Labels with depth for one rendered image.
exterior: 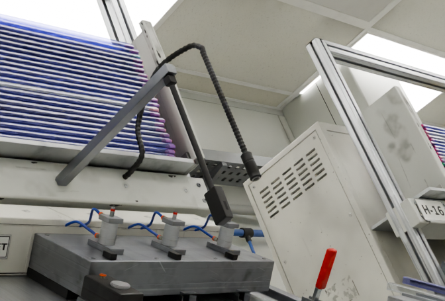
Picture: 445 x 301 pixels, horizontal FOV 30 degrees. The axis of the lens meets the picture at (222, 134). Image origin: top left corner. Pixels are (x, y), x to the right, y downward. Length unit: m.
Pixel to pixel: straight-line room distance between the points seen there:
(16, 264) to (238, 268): 0.31
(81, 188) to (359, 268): 1.02
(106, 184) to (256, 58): 3.05
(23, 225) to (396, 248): 1.25
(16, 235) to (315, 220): 1.23
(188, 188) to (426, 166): 0.88
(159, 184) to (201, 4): 2.46
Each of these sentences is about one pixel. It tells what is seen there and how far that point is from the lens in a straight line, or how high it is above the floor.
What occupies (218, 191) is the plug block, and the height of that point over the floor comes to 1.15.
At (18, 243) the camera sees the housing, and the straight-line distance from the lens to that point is 1.14.
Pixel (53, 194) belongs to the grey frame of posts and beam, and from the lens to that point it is 1.27.
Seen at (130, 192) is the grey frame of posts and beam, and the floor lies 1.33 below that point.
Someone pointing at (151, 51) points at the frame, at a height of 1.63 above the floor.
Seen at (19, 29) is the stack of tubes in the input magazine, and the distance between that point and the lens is 1.41.
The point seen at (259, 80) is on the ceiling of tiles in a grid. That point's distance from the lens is 4.52.
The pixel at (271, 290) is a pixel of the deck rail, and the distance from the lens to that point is 1.30.
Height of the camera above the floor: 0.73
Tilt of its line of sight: 28 degrees up
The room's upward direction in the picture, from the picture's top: 22 degrees counter-clockwise
